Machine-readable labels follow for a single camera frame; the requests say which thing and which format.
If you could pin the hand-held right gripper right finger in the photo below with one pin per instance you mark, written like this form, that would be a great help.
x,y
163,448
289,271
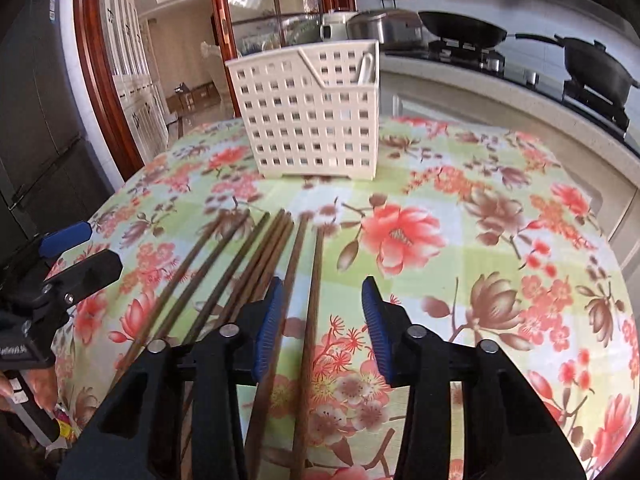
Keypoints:
x,y
375,330

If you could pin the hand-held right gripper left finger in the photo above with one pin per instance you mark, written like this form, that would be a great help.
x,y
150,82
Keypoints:
x,y
267,330

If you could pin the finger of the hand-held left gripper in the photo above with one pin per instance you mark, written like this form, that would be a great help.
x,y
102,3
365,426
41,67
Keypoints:
x,y
90,272
65,240

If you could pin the row of wooden chopsticks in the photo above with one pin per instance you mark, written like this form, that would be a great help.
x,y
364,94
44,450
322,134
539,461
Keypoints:
x,y
313,310

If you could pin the white perforated plastic basket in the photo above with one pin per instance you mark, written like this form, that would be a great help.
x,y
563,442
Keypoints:
x,y
300,120

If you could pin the person's left hand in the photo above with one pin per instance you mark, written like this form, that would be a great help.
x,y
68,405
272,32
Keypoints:
x,y
42,390

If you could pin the floral tablecloth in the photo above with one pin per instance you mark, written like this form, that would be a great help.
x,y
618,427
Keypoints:
x,y
450,285

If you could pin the dark refrigerator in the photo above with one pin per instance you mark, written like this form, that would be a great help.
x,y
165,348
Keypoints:
x,y
40,110

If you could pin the silver rice cooker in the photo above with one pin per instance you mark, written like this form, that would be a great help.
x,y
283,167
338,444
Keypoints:
x,y
385,27

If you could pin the white kitchen appliance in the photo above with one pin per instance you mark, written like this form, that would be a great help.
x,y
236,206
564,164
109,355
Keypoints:
x,y
334,27

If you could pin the black gas stove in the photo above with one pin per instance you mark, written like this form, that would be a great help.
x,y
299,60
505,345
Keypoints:
x,y
545,75

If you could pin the black frying pan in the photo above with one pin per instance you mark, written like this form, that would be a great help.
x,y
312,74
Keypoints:
x,y
460,27

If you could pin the black lidded pot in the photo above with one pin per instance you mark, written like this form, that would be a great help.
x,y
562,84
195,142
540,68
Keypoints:
x,y
595,67

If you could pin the white wall cabinets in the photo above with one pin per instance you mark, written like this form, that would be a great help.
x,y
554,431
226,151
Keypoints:
x,y
127,75

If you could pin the red wooden door frame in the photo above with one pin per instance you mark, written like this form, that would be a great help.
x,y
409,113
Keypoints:
x,y
90,60

